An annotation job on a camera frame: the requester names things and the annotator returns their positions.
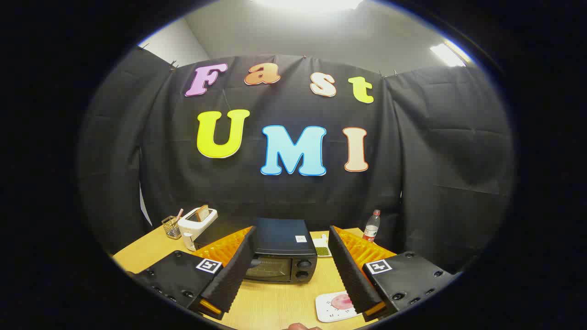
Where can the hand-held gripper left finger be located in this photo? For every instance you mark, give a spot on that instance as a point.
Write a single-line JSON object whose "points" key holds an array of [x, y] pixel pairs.
{"points": [[234, 270]]}

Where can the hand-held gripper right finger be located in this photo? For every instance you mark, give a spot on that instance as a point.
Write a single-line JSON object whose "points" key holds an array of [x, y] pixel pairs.
{"points": [[353, 275]]}

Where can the pink round meat slice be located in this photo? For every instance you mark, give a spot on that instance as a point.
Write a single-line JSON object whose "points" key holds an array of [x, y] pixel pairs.
{"points": [[341, 301]]}

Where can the white square plate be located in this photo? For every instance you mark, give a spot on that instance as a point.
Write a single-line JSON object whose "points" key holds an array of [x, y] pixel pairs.
{"points": [[325, 309]]}

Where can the black toaster oven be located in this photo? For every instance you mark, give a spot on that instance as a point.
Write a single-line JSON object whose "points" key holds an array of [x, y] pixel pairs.
{"points": [[279, 238]]}

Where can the white bread toaster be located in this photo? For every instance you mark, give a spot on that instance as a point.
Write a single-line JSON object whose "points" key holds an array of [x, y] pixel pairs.
{"points": [[197, 225]]}

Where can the white divided bean tray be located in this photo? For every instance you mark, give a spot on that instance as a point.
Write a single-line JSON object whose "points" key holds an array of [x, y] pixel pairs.
{"points": [[323, 250]]}

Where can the clear water bottle red label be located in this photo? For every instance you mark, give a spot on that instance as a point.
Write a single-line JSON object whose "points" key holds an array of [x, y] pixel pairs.
{"points": [[371, 229]]}

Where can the brown bread slice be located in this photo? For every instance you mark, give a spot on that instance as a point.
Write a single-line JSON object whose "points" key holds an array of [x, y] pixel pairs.
{"points": [[202, 213]]}

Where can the ceiling light panel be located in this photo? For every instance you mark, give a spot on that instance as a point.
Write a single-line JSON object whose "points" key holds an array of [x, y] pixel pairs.
{"points": [[307, 3], [447, 55]]}

